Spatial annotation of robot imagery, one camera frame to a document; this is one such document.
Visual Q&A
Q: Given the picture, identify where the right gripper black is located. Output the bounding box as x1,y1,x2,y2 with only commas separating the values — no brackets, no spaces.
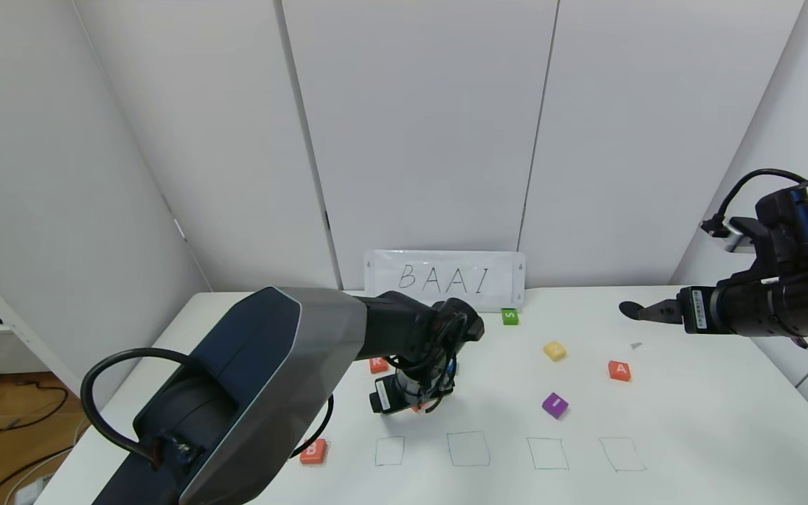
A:
618,281,774,336

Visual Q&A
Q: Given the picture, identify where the white BAAI sign board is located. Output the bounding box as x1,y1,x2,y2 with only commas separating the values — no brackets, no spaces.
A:
364,250,526,313

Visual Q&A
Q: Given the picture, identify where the white power strip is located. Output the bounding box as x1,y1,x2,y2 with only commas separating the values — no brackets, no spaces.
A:
13,476,51,505

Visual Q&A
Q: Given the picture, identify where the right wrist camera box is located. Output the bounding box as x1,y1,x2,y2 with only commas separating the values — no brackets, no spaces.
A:
700,216,762,253

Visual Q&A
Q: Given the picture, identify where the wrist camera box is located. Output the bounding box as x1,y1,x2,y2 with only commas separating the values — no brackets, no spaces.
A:
700,216,762,253
369,377,406,416

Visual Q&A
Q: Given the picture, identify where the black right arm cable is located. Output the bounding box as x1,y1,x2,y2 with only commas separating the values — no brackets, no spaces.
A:
716,168,808,225

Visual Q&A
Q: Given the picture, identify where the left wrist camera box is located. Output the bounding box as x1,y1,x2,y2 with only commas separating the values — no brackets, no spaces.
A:
369,377,406,416

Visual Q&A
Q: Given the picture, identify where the thin floor cable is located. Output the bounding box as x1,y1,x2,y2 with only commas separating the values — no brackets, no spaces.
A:
0,445,76,505

